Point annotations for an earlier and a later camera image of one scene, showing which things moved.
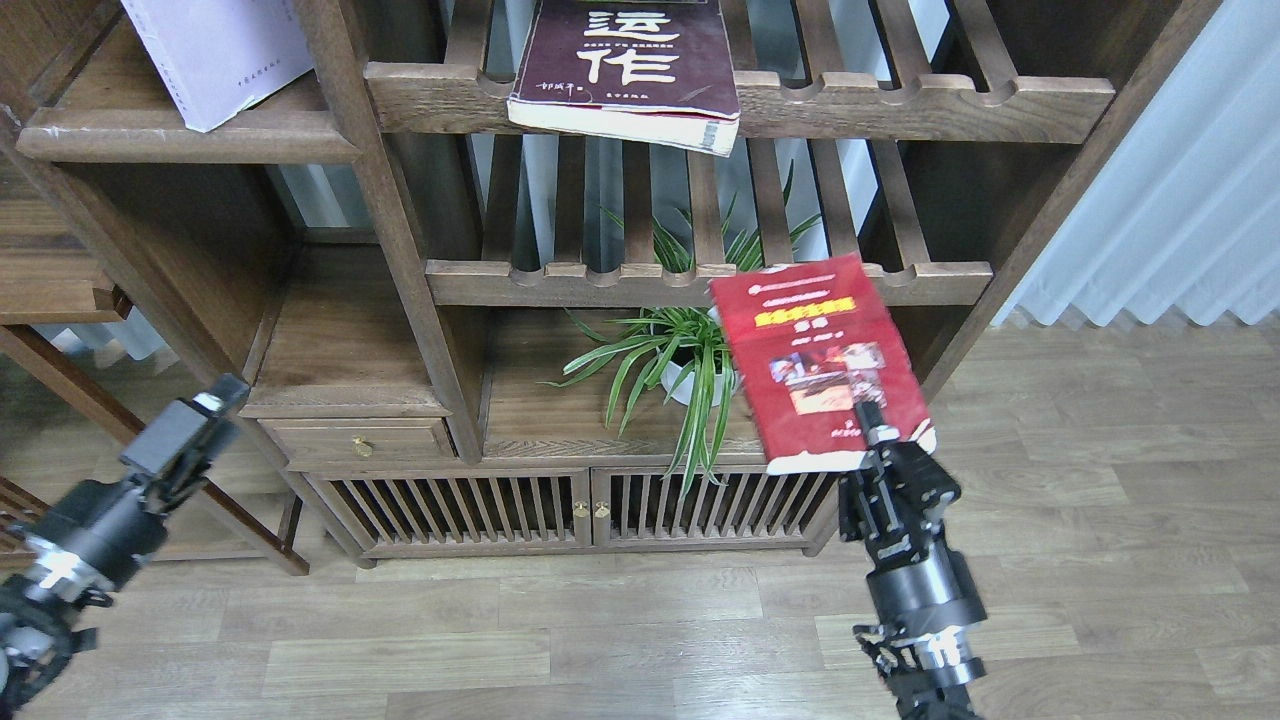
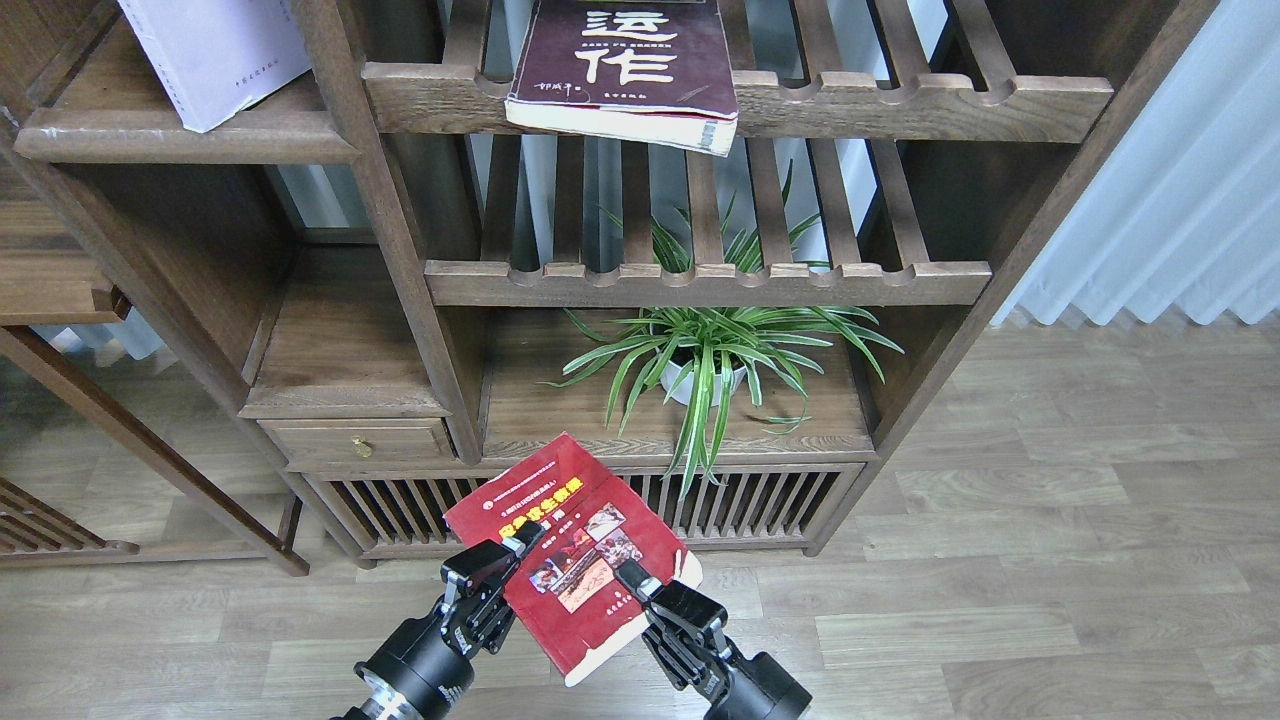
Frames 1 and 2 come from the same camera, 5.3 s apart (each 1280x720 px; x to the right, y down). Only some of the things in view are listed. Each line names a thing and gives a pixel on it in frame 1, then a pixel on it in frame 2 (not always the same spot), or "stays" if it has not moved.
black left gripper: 86,535 → 421,668
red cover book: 808,341 → 569,598
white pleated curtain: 1183,209 stays
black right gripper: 927,603 → 761,688
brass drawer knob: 360,448 stays
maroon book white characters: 648,72 stays
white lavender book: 217,55 stays
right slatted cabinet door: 752,507 stays
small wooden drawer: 360,441 stays
